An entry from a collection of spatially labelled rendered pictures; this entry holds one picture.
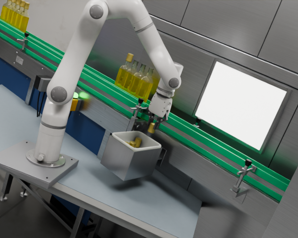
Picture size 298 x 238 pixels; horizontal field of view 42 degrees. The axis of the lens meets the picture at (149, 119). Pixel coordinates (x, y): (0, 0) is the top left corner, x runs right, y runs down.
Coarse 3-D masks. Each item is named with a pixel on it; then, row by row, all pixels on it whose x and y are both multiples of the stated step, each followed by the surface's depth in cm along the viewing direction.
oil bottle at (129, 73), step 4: (128, 72) 220; (132, 72) 219; (124, 76) 222; (128, 76) 220; (132, 76) 219; (124, 80) 222; (128, 80) 220; (124, 84) 222; (128, 84) 220; (124, 88) 222; (128, 88) 221
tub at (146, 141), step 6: (114, 132) 190; (120, 132) 193; (126, 132) 196; (132, 132) 200; (138, 132) 203; (120, 138) 194; (126, 138) 198; (132, 138) 202; (144, 138) 202; (150, 138) 200; (126, 144) 182; (144, 144) 202; (150, 144) 200; (156, 144) 198; (132, 150) 181; (138, 150) 181
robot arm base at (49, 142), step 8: (40, 128) 183; (48, 128) 181; (64, 128) 185; (40, 136) 183; (48, 136) 182; (56, 136) 183; (40, 144) 184; (48, 144) 183; (56, 144) 185; (32, 152) 192; (40, 152) 185; (48, 152) 184; (56, 152) 187; (32, 160) 184; (40, 160) 183; (48, 160) 186; (56, 160) 189; (64, 160) 193
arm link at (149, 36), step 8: (152, 24) 174; (136, 32) 175; (144, 32) 173; (152, 32) 174; (144, 40) 175; (152, 40) 174; (160, 40) 177; (144, 48) 179; (152, 48) 176; (160, 48) 176; (152, 56) 176; (160, 56) 174; (168, 56) 174; (160, 64) 173; (168, 64) 172; (160, 72) 173; (168, 72) 173; (176, 72) 174; (168, 80) 174; (176, 80) 174; (176, 88) 176
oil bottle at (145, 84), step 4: (144, 76) 214; (144, 80) 214; (148, 80) 213; (152, 80) 215; (140, 84) 215; (144, 84) 214; (148, 84) 213; (152, 84) 216; (140, 88) 215; (144, 88) 214; (148, 88) 215; (136, 92) 217; (140, 92) 216; (144, 92) 214; (148, 92) 217; (136, 96) 217; (140, 96) 216; (144, 96) 216; (148, 96) 218; (144, 100) 217
